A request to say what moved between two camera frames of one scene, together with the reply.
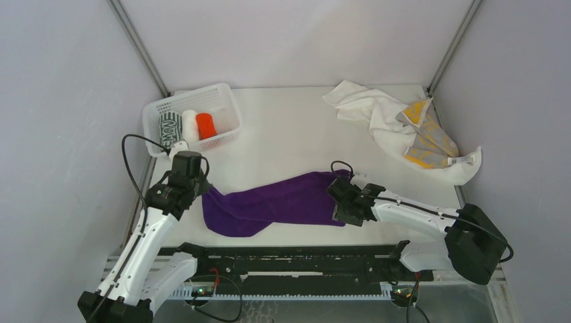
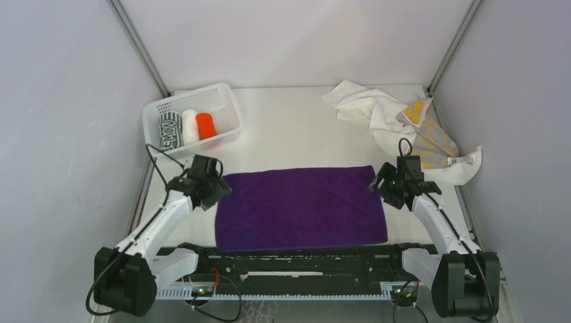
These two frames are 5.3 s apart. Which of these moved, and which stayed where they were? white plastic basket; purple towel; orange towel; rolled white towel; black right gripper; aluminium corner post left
Moved: purple towel; black right gripper
Stayed: white plastic basket; rolled white towel; orange towel; aluminium corner post left
